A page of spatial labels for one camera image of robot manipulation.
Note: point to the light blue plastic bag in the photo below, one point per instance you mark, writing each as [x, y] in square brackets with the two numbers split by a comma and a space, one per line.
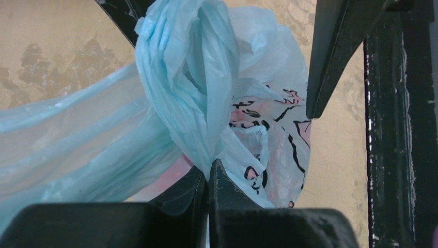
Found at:
[208, 82]

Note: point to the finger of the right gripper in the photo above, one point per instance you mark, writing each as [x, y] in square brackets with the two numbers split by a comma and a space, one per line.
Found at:
[340, 27]
[125, 14]

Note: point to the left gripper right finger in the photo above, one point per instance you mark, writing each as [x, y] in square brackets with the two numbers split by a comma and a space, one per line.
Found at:
[237, 221]

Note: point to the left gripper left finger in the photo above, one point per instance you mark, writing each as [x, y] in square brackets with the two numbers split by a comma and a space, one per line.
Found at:
[175, 218]

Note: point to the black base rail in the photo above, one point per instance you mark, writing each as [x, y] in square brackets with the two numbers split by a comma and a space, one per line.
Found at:
[401, 127]

